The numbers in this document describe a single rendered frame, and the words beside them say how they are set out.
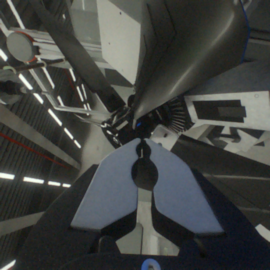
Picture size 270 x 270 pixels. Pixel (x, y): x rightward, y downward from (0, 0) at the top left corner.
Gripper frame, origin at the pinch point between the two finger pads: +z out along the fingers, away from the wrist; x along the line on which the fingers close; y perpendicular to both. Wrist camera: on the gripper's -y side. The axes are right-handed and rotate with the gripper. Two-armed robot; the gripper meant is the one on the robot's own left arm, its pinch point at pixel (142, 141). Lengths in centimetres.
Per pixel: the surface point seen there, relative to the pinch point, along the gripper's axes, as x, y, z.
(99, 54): -23, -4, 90
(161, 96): 1.9, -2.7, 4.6
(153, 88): 1.2, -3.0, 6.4
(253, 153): 111, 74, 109
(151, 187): 7, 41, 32
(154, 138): 4.1, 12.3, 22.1
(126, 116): -3.0, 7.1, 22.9
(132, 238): 8, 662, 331
